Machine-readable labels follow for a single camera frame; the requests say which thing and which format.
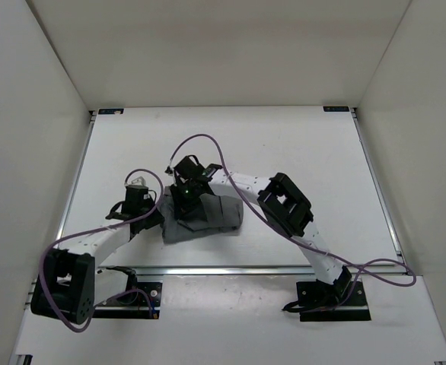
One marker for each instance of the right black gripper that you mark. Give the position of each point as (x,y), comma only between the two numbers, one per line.
(183,207)

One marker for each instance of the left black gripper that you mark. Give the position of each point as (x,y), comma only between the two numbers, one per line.
(157,219)

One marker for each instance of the grey pleated skirt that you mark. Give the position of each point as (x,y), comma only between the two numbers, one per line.
(213,215)

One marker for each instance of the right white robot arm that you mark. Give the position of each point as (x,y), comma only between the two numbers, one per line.
(286,210)

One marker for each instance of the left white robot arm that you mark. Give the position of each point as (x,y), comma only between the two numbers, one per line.
(73,275)

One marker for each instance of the left blue corner label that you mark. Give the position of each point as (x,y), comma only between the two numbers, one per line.
(111,111)

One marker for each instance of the blue corner label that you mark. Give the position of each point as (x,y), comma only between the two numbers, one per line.
(336,109)
(111,111)

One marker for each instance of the right blue corner label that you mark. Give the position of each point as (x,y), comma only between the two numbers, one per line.
(336,109)

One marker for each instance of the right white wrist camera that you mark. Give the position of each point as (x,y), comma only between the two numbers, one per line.
(170,171)

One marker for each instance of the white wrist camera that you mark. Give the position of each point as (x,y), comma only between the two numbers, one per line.
(135,181)
(170,171)

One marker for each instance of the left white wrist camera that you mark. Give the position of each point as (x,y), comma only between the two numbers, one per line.
(135,181)

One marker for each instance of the aluminium front rail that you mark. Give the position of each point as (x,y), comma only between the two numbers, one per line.
(224,270)

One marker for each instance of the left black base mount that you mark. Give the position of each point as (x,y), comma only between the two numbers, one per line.
(120,293)

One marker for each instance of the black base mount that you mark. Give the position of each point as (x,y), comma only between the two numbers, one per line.
(342,301)
(120,293)

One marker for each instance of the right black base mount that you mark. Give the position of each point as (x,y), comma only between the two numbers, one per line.
(342,301)

